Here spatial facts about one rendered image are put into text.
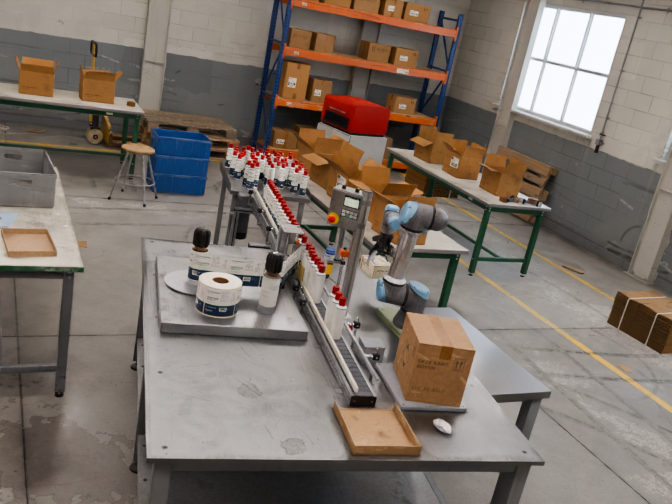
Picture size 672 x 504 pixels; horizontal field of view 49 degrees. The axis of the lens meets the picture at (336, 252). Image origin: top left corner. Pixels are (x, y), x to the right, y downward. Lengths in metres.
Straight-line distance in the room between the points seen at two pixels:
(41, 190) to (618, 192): 6.90
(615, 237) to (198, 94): 6.05
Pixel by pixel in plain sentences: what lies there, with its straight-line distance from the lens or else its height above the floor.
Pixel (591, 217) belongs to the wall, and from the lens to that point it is 9.86.
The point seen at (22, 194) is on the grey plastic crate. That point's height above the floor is 0.88.
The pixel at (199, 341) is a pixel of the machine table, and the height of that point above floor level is 0.83.
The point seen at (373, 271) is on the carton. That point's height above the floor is 0.99.
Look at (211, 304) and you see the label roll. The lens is 3.37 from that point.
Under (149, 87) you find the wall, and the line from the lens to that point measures 10.83.
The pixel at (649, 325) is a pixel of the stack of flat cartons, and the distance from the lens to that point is 7.10.
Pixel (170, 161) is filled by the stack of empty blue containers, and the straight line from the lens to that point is 8.19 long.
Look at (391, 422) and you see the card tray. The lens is 2.95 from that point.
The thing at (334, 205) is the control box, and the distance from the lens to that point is 3.61.
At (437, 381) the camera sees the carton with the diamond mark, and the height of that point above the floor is 0.96.
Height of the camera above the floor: 2.33
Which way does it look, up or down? 19 degrees down
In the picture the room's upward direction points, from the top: 12 degrees clockwise
